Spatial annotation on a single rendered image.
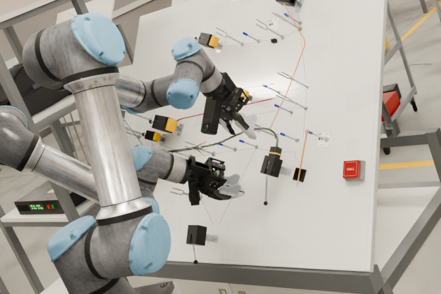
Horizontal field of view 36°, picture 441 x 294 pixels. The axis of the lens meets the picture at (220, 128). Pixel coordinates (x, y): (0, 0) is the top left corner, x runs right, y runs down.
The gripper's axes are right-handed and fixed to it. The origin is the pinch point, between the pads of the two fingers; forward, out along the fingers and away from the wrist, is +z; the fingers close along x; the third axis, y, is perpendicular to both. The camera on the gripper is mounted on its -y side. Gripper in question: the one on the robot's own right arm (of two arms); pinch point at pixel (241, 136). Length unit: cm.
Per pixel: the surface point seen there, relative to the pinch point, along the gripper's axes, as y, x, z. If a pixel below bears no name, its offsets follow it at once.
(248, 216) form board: -10.5, 9.5, 30.3
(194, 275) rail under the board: -32, 28, 43
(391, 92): 201, 141, 221
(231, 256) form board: -22.8, 11.6, 36.0
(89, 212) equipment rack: -29, 85, 32
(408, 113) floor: 213, 147, 260
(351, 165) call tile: 8.9, -25.5, 17.4
